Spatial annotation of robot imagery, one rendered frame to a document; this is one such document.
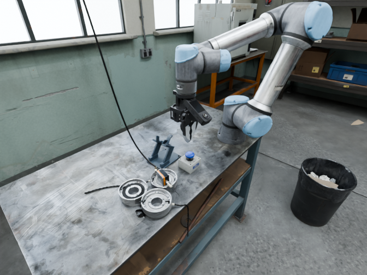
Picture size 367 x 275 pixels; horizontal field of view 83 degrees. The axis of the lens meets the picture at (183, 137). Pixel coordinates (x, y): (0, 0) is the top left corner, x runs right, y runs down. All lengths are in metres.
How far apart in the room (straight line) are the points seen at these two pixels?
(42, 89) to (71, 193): 1.43
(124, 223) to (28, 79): 1.66
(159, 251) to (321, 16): 1.06
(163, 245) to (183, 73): 0.70
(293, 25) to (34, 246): 1.12
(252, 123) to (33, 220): 0.87
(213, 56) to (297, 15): 0.35
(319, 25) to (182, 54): 0.49
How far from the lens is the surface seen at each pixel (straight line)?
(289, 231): 1.85
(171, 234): 1.01
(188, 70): 0.71
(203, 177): 0.88
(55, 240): 0.80
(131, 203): 0.78
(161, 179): 0.79
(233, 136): 1.08
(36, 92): 2.20
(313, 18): 0.91
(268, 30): 1.00
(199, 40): 3.03
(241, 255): 1.63
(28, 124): 2.26
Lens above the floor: 1.40
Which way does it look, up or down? 32 degrees down
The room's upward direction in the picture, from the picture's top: straight up
